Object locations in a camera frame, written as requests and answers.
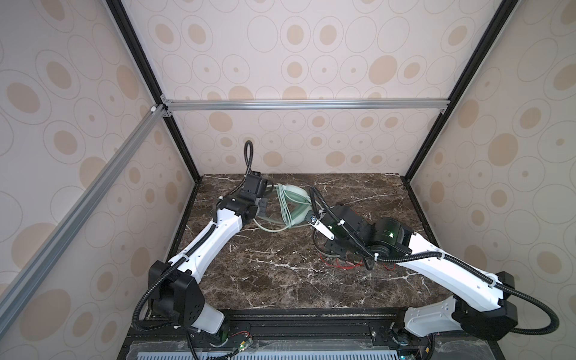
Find black white headphones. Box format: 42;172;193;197
311;229;346;260

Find mint green headphones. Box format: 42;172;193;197
253;184;320;233

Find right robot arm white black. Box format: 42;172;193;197
309;187;560;341

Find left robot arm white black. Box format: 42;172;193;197
132;140;268;335

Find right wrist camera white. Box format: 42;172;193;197
305;210;335;241

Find silver aluminium rail back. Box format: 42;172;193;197
163;97;450;112

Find silver aluminium rail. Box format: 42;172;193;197
1;104;167;337
163;97;450;112

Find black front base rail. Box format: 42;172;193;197
118;308;504;359

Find black corner frame post left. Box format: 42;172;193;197
104;0;202;183

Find black corner frame post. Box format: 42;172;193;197
403;0;521;185
104;0;202;183

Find silver aluminium rail left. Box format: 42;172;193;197
1;104;167;337

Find black corner frame post right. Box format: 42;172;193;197
403;0;521;185

